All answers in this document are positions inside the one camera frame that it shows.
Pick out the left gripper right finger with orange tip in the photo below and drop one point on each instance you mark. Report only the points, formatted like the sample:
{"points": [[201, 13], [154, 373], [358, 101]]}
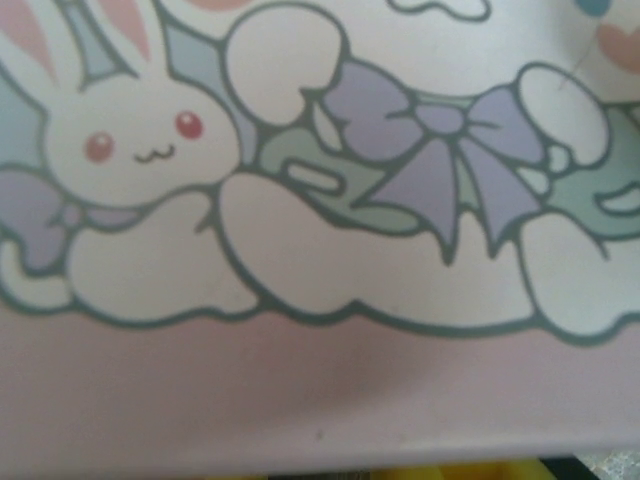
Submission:
{"points": [[460, 471]]}

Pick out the pastel cartoon tin box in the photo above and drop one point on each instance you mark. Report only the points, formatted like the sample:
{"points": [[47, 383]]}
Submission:
{"points": [[320, 350]]}

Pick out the left gripper left finger with orange tip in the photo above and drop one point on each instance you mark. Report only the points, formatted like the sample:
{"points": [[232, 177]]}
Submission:
{"points": [[270, 472]]}

